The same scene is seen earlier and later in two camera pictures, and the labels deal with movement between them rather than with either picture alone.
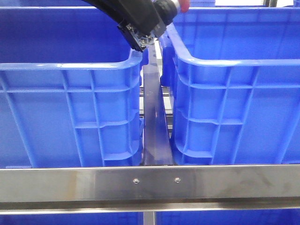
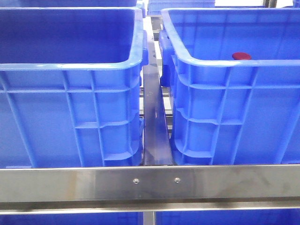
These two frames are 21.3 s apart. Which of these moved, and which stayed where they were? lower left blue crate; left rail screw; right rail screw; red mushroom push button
Moved: red mushroom push button
Stayed: right rail screw; left rail screw; lower left blue crate
